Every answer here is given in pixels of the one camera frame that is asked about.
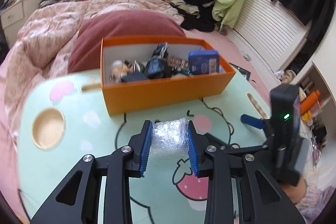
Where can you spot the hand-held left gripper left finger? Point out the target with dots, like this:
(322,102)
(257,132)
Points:
(145,150)

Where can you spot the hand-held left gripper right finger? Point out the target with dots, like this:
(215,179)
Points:
(193,153)

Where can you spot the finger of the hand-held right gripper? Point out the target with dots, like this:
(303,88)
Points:
(252,148)
(252,121)

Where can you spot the clear plastic wrap ball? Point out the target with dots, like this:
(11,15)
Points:
(169,138)

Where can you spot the orange cardboard box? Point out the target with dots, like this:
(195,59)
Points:
(162,94)

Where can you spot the blue tin box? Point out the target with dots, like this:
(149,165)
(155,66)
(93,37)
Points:
(203,62)

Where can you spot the brown fur ball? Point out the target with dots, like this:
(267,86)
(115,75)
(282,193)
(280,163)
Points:
(119,70)

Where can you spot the silver cone spinning top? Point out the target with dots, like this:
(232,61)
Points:
(137,66)

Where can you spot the blue toy car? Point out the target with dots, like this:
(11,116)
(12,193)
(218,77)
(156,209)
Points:
(157,64)

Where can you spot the brown card box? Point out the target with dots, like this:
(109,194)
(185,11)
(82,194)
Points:
(178,61)

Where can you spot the green cartoon desktop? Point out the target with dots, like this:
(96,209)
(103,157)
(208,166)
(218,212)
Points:
(73,145)

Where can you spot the orange bottle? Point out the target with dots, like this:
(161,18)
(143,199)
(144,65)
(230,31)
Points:
(309,102)

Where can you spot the cream cloth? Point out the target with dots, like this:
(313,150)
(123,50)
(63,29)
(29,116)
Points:
(287,75)

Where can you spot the white louvered wardrobe door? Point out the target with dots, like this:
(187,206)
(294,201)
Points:
(270,27)

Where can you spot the dark red pillow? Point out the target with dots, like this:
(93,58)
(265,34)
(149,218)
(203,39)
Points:
(126,27)

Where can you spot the beige clothes pile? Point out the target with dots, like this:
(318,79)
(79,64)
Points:
(183,7)

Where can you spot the pink floral quilt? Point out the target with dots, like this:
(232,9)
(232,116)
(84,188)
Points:
(50,29)

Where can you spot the white drawer cabinet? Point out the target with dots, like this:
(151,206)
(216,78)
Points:
(11,16)

